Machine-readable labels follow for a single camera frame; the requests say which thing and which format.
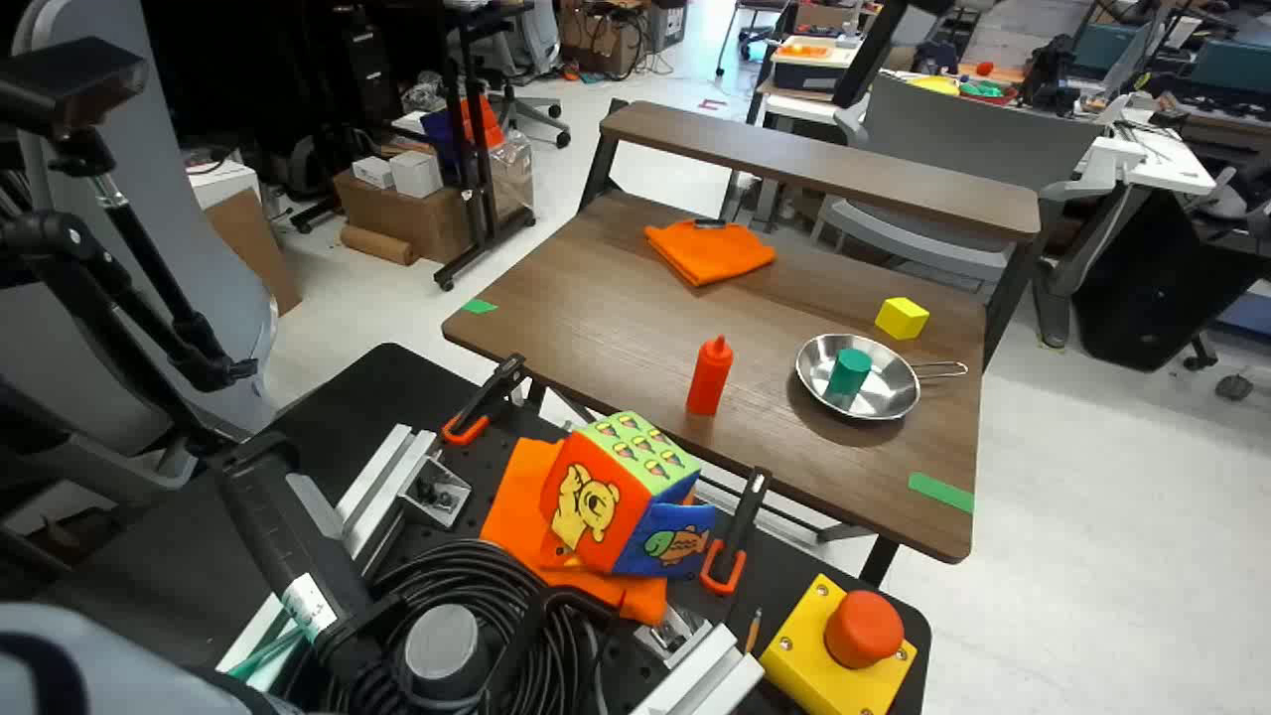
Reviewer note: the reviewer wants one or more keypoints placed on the yellow cube block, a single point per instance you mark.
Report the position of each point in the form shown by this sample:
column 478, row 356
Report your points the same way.
column 902, row 320

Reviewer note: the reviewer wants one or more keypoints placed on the crumpled orange cloth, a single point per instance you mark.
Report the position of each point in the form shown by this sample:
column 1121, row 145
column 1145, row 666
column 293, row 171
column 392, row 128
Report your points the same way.
column 518, row 510

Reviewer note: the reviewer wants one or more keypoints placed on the black metal floor stand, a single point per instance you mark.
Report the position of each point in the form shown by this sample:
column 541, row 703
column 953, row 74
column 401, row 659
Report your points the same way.
column 475, row 171

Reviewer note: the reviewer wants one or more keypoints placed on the teal plastic cup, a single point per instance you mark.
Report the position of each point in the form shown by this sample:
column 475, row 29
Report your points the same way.
column 846, row 378

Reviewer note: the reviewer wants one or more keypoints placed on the round steel bowl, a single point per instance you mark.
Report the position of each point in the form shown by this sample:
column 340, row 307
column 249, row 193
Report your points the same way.
column 896, row 392

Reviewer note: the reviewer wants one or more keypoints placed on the brown wooden shelf riser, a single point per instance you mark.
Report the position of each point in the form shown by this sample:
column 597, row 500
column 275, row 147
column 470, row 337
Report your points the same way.
column 818, row 165

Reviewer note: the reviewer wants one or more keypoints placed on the black orange table clamp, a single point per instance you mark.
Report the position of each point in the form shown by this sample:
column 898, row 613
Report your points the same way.
column 478, row 409
column 735, row 528

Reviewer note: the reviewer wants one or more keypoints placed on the folded orange cloth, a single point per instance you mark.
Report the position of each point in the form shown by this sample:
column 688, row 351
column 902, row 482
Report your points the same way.
column 708, row 251

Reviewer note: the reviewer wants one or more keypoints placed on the yellow box red button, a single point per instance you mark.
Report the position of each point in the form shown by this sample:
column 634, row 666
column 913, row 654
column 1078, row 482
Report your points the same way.
column 818, row 668

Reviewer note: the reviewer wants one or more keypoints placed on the brown cardboard box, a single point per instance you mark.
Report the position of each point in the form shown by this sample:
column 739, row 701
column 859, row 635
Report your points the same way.
column 409, row 220

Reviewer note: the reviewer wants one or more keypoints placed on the long green tape strip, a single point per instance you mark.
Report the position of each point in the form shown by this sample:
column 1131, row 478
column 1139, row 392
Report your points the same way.
column 937, row 494

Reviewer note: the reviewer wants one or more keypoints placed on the grey office chair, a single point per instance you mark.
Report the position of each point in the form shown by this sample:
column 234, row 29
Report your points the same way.
column 966, row 139

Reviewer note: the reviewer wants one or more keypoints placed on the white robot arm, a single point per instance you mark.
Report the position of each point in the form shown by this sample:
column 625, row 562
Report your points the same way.
column 91, row 668

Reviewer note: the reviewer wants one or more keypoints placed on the colourful soft toy cube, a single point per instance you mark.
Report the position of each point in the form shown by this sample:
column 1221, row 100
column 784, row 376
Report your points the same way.
column 616, row 498

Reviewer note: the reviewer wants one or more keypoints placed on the red ketchup bottle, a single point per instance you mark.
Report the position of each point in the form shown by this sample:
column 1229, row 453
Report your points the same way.
column 708, row 382

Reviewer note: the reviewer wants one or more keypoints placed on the small green tape strip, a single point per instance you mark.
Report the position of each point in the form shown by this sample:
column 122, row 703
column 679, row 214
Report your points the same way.
column 478, row 307

